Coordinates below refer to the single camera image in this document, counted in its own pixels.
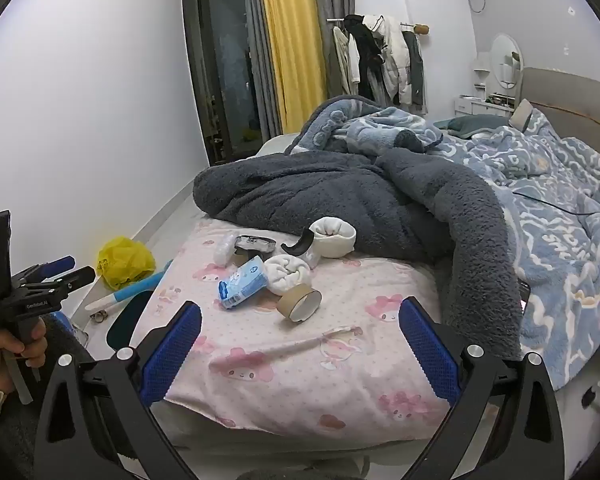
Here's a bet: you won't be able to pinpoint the round mirror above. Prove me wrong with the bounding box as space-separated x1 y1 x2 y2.
490 34 525 90

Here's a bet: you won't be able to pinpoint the white plastic wrapper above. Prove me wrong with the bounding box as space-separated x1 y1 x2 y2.
212 233 238 267

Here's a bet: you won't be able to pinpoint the black curved plastic piece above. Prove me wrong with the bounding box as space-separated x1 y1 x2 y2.
281 227 315 257

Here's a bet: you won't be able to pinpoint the blue plush toy stick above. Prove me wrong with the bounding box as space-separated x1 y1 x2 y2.
85 259 175 317

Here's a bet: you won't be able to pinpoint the blue patterned blanket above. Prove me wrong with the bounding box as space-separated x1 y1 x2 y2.
430 107 600 391

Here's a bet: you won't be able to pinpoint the cardboard tape roll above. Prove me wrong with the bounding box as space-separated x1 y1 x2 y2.
278 283 323 323

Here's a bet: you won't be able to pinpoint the yellow curtain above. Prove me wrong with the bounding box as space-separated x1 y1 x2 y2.
257 0 328 136

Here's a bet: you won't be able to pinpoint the white vanity table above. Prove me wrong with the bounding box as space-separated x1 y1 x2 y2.
454 92 518 117

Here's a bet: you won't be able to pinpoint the black cable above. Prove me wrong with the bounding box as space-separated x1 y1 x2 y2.
510 187 600 217

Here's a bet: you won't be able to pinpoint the blue tissue packet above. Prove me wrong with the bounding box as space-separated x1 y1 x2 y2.
217 255 271 311

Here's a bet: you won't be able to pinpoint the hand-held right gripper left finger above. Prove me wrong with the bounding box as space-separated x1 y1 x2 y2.
34 301 203 480

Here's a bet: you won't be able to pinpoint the teal pillow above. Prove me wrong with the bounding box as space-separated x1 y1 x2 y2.
432 114 511 138

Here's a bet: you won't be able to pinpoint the dark grey fleece blanket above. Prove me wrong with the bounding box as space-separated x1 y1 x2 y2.
192 149 526 361

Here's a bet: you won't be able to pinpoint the yellow plastic bag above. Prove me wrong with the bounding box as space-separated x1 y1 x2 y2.
96 237 157 291

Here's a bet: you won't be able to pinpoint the pink printed bed sheet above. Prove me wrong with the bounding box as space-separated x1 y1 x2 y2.
130 212 486 443

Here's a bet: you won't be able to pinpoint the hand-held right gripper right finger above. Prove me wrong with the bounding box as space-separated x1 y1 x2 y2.
397 296 563 480

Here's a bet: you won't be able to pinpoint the white hanging jacket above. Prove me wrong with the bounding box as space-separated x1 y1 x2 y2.
375 16 416 107

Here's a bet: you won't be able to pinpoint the dark glass balcony door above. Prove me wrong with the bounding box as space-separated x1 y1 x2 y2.
181 0 268 166

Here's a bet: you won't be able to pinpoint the white sock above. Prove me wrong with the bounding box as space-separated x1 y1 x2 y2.
264 254 312 297
300 216 357 266

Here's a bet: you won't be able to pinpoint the person's left hand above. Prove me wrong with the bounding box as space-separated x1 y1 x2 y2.
0 317 48 391

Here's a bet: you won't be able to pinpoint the cream hanging garment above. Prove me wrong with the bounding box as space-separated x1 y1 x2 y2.
332 25 361 92

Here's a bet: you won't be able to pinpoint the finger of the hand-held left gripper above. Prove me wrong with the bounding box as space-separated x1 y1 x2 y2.
54 266 97 294
32 255 76 281

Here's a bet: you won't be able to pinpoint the dark teal waste bin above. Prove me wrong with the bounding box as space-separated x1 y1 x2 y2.
105 287 156 361

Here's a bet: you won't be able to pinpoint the grey hanging pants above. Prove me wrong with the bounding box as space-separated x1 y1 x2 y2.
402 30 427 112

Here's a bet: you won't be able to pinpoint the black patterned garment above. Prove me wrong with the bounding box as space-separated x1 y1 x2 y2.
234 234 276 255

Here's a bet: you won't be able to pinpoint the beige cushion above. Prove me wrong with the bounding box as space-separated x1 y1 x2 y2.
510 99 533 128

